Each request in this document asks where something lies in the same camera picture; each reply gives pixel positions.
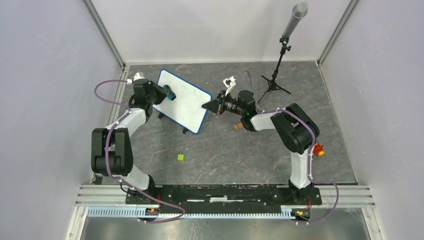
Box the green cube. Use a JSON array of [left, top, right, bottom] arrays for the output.
[[177, 154, 185, 162]]

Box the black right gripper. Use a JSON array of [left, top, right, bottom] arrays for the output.
[[201, 90, 245, 117]]

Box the blue whiteboard eraser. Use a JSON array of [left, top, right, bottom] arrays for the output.
[[163, 84, 177, 101]]

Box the black microphone tripod stand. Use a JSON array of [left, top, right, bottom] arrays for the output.
[[258, 36, 292, 103]]

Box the orange wooden block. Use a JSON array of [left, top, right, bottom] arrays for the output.
[[233, 122, 244, 131]]

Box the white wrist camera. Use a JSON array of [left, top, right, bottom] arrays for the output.
[[222, 76, 236, 96], [126, 72, 145, 85]]

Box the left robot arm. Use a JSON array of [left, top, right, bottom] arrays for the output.
[[90, 77, 176, 204]]

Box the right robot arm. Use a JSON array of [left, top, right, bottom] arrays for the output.
[[202, 90, 320, 204]]

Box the blue framed whiteboard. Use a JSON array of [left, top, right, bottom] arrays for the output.
[[153, 69, 213, 134]]

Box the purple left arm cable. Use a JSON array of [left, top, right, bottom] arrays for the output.
[[94, 79, 186, 225]]

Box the orange red toy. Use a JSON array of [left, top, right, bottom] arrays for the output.
[[313, 143, 325, 157]]

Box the grey microphone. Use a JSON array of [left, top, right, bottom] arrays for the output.
[[281, 1, 309, 40]]

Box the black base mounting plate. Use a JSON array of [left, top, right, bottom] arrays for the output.
[[125, 184, 323, 215]]

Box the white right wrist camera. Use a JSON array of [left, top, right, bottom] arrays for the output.
[[222, 76, 236, 96]]

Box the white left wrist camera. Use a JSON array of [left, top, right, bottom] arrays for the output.
[[126, 72, 145, 85]]

